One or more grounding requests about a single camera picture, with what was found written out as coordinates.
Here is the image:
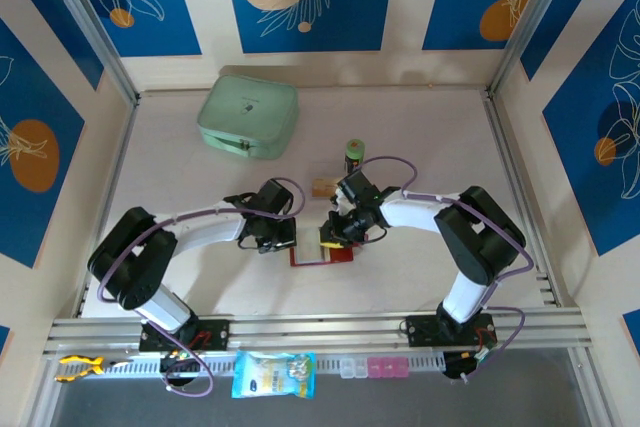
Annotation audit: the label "green supplement bottle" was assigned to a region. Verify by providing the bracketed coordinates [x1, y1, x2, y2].
[343, 138, 366, 173]

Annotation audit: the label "blue snack bag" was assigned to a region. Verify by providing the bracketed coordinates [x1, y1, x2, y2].
[230, 350, 318, 401]

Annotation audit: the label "pink pill box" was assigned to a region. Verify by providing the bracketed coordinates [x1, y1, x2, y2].
[367, 356, 410, 379]

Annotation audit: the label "clear pill box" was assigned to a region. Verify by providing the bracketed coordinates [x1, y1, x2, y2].
[338, 357, 369, 379]

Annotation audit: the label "mint green zip case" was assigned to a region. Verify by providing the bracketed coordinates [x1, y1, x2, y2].
[197, 74, 301, 162]

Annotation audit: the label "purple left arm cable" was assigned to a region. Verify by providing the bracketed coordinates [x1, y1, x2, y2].
[97, 176, 307, 398]

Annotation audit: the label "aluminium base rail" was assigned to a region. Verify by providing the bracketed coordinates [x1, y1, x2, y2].
[42, 309, 594, 361]

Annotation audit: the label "red card holder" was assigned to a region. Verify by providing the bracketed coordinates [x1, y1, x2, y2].
[288, 229, 357, 267]

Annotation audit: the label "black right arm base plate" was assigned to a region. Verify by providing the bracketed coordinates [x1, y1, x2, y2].
[405, 314, 499, 348]

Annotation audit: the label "aluminium side rail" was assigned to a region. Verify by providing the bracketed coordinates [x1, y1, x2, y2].
[482, 91, 564, 308]
[74, 96, 139, 318]

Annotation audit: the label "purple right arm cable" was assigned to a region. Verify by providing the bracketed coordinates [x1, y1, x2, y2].
[357, 156, 531, 383]

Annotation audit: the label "yellow handled pliers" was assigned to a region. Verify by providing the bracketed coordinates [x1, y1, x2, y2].
[55, 354, 134, 383]

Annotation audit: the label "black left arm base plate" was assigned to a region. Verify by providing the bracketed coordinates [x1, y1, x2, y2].
[138, 319, 231, 352]

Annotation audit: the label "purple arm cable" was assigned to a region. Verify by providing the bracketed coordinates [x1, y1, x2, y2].
[357, 156, 531, 383]
[97, 176, 307, 398]

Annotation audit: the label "grey slotted cable duct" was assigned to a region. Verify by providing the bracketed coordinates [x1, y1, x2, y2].
[104, 354, 446, 378]

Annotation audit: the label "aluminium frame post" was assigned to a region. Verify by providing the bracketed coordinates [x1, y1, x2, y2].
[37, 0, 141, 103]
[487, 0, 586, 98]

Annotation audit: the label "black cable connector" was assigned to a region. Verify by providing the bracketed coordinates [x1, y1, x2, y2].
[443, 351, 489, 382]
[159, 352, 199, 388]

